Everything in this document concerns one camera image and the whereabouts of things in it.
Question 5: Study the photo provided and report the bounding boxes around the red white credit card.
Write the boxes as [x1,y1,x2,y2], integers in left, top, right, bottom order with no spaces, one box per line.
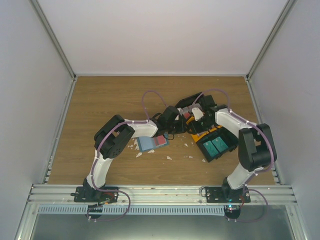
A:
[154,135,167,147]

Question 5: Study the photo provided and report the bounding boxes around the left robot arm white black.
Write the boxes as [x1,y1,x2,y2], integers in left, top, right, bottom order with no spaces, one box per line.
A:
[83,105,188,202]

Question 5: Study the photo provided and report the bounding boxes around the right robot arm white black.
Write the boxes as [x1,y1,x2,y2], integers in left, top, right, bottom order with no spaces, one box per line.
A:
[191,92,277,203]

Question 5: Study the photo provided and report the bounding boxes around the orange card tray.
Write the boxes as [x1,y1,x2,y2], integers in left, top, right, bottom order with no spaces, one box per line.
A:
[186,116,222,143]

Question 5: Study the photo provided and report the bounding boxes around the red white cards in tray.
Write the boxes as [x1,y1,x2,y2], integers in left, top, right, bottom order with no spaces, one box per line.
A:
[178,107,191,120]

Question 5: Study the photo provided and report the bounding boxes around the black card tray far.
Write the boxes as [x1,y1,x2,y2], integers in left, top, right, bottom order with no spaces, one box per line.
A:
[174,92,204,119]

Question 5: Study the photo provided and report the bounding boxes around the black card tray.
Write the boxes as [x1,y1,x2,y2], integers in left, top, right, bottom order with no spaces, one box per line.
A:
[174,92,204,119]
[194,127,239,163]

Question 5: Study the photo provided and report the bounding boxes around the teal credit card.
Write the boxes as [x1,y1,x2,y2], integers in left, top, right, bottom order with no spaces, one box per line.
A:
[203,136,229,158]

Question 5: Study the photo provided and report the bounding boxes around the black card tray near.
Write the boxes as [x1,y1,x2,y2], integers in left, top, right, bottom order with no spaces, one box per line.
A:
[194,127,239,163]

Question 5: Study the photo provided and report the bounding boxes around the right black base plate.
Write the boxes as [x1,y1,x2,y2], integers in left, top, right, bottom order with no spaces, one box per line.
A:
[199,186,251,204]

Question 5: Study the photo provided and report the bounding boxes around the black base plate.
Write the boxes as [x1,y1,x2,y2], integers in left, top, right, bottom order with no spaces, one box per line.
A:
[199,186,251,204]
[70,186,119,204]

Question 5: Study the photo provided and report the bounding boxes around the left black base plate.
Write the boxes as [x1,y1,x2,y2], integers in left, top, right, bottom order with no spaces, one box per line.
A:
[70,186,119,204]

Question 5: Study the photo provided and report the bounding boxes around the aluminium front rail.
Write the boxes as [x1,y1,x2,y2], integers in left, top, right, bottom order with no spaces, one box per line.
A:
[27,184,298,206]

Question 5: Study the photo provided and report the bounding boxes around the slotted grey cable duct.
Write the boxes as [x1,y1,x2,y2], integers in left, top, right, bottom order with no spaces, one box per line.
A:
[38,204,225,216]

